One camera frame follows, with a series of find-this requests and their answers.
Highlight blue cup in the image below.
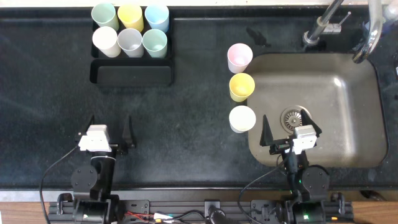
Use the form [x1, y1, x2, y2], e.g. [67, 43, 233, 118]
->
[144, 4, 170, 34]

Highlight steel sink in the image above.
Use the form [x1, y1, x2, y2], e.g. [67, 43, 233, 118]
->
[246, 52, 389, 169]

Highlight white cup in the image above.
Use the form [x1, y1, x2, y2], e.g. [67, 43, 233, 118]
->
[228, 105, 257, 134]
[91, 26, 122, 58]

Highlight yellow cup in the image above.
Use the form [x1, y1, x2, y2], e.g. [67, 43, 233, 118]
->
[117, 3, 145, 32]
[229, 72, 256, 103]

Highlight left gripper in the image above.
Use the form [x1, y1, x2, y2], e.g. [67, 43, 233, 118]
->
[75, 114, 137, 156]

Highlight grey cup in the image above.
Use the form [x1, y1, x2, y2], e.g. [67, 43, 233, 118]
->
[117, 27, 145, 58]

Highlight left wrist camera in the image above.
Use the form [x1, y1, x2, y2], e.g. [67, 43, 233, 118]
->
[77, 124, 113, 153]

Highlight black tray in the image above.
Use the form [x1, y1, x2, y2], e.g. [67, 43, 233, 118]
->
[89, 6, 175, 87]

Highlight green cup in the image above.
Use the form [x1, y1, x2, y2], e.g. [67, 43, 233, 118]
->
[142, 29, 169, 59]
[91, 2, 120, 31]

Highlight mounting rail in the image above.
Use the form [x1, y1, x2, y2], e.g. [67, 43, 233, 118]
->
[48, 192, 355, 224]

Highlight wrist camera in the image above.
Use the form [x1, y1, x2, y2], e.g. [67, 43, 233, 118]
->
[290, 124, 318, 156]
[77, 124, 113, 153]

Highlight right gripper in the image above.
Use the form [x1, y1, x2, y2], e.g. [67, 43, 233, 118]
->
[259, 108, 323, 156]

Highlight pink cup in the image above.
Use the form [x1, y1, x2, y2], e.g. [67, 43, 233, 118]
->
[226, 42, 254, 75]

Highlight steel tap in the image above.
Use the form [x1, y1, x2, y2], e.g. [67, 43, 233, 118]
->
[302, 0, 386, 65]

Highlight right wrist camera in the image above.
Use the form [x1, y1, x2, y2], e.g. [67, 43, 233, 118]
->
[290, 124, 318, 156]

